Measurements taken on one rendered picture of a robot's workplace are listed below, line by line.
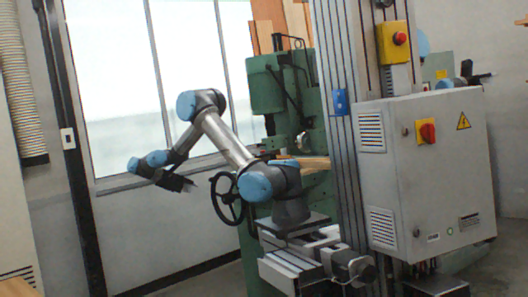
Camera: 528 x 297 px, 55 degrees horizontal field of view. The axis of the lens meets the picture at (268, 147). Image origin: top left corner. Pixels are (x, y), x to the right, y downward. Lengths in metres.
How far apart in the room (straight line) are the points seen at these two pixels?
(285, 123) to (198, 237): 1.52
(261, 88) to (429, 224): 1.38
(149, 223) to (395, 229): 2.49
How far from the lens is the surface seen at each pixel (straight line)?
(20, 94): 3.26
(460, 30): 4.62
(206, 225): 3.99
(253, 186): 1.74
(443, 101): 1.54
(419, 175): 1.49
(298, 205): 1.87
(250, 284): 2.94
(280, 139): 2.72
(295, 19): 4.54
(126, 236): 3.69
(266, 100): 2.64
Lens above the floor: 1.29
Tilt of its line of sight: 6 degrees down
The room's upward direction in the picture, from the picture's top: 8 degrees counter-clockwise
